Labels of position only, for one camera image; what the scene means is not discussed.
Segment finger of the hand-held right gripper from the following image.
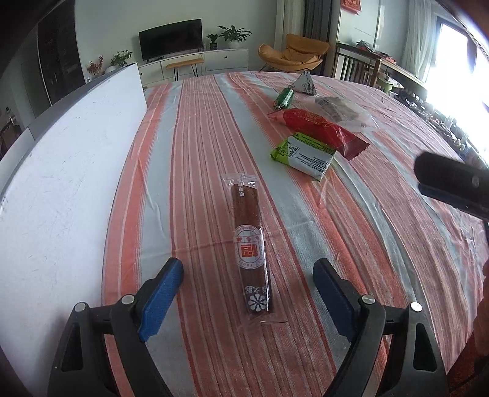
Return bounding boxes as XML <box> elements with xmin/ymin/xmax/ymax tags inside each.
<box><xmin>414</xmin><ymin>152</ymin><xmax>489</xmax><ymax>221</ymax></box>

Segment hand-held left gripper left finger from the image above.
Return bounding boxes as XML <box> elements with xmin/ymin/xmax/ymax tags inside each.
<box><xmin>46</xmin><ymin>257</ymin><xmax>185</xmax><ymax>397</ymax></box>

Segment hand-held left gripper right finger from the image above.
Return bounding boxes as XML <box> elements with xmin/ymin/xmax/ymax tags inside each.
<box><xmin>312</xmin><ymin>258</ymin><xmax>449</xmax><ymax>397</ymax></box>

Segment brown bar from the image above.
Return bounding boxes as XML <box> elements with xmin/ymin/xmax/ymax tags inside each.
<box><xmin>222</xmin><ymin>173</ymin><xmax>290</xmax><ymax>326</ymax></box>

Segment clear snack packet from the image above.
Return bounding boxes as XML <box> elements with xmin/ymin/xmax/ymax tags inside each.
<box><xmin>314</xmin><ymin>96</ymin><xmax>379</xmax><ymax>132</ymax></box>

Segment green white snack packet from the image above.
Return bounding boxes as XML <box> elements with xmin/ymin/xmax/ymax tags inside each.
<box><xmin>270</xmin><ymin>132</ymin><xmax>337</xmax><ymax>183</ymax></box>

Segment red snack packet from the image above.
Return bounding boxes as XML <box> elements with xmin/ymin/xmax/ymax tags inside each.
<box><xmin>267</xmin><ymin>108</ymin><xmax>370</xmax><ymax>160</ymax></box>

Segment white cardboard box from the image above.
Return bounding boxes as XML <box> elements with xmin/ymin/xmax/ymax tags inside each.
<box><xmin>0</xmin><ymin>62</ymin><xmax>148</xmax><ymax>382</ymax></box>

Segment triangular grey snack packet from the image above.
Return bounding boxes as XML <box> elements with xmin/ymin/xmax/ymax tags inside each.
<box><xmin>291</xmin><ymin>70</ymin><xmax>318</xmax><ymax>96</ymax></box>

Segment green sausage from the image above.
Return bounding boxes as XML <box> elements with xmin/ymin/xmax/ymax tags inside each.
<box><xmin>274</xmin><ymin>87</ymin><xmax>296</xmax><ymax>111</ymax></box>

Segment person's right hand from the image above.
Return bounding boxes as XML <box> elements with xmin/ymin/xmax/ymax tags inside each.
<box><xmin>473</xmin><ymin>257</ymin><xmax>489</xmax><ymax>344</ymax></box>

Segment row of jars and packets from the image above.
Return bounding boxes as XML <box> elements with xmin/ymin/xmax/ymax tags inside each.
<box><xmin>397</xmin><ymin>88</ymin><xmax>489</xmax><ymax>169</ymax></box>

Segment dark wooden slatted chair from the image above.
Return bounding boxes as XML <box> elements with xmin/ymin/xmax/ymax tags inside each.
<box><xmin>397</xmin><ymin>72</ymin><xmax>428</xmax><ymax>100</ymax></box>
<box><xmin>335</xmin><ymin>42</ymin><xmax>379</xmax><ymax>86</ymax></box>

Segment green plastic container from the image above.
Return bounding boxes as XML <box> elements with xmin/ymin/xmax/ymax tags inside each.
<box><xmin>376</xmin><ymin>72</ymin><xmax>396</xmax><ymax>94</ymax></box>

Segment orange grey striped tablecloth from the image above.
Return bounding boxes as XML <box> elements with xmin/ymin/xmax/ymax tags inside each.
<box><xmin>101</xmin><ymin>71</ymin><xmax>489</xmax><ymax>397</ymax></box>

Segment white sheer curtain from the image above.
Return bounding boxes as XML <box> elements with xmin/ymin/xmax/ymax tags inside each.
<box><xmin>399</xmin><ymin>0</ymin><xmax>440</xmax><ymax>81</ymax></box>

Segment pile of clothes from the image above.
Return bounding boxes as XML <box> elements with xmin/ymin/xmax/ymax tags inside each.
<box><xmin>355</xmin><ymin>40</ymin><xmax>398</xmax><ymax>62</ymax></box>

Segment orange lounge chair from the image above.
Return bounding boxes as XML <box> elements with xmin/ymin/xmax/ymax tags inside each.
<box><xmin>258</xmin><ymin>33</ymin><xmax>331</xmax><ymax>73</ymax></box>

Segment grey curtain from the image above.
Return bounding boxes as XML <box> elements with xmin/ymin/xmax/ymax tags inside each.
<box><xmin>303</xmin><ymin>0</ymin><xmax>339</xmax><ymax>75</ymax></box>

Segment covered standing air conditioner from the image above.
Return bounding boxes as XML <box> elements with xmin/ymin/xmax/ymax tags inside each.
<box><xmin>276</xmin><ymin>0</ymin><xmax>305</xmax><ymax>71</ymax></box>

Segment wooden bench with metal legs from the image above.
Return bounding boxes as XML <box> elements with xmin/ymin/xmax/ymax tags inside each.
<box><xmin>165</xmin><ymin>57</ymin><xmax>205</xmax><ymax>81</ymax></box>

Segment red flower plant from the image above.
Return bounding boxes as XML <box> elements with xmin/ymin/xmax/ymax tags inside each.
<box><xmin>86</xmin><ymin>55</ymin><xmax>105</xmax><ymax>79</ymax></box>

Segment bushy green potted plant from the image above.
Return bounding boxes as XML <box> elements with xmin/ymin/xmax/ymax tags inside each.
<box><xmin>110</xmin><ymin>49</ymin><xmax>134</xmax><ymax>68</ymax></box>

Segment white television cabinet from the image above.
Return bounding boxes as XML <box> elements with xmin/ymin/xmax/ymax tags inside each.
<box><xmin>135</xmin><ymin>49</ymin><xmax>250</xmax><ymax>86</ymax></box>

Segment large green potted plant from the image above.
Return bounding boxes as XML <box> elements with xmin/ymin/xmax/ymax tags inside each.
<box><xmin>218</xmin><ymin>25</ymin><xmax>253</xmax><ymax>49</ymax></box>

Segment black television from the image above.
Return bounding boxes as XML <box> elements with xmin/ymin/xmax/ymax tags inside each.
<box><xmin>138</xmin><ymin>18</ymin><xmax>204</xmax><ymax>62</ymax></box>

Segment dark display cabinet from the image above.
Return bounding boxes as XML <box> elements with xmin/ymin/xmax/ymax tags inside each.
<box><xmin>36</xmin><ymin>0</ymin><xmax>86</xmax><ymax>105</ymax></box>

